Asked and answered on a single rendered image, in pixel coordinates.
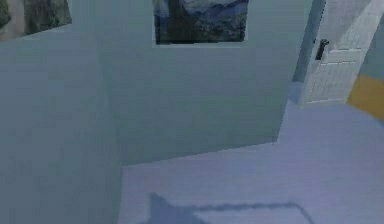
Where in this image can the blue mountain framed picture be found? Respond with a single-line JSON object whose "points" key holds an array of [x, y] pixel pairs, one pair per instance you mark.
{"points": [[206, 20]]}

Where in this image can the white panelled room door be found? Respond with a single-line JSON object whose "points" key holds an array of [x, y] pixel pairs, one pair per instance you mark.
{"points": [[336, 60]]}

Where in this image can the grey rocky framed picture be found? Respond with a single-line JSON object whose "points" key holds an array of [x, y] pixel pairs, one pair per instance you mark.
{"points": [[36, 15]]}

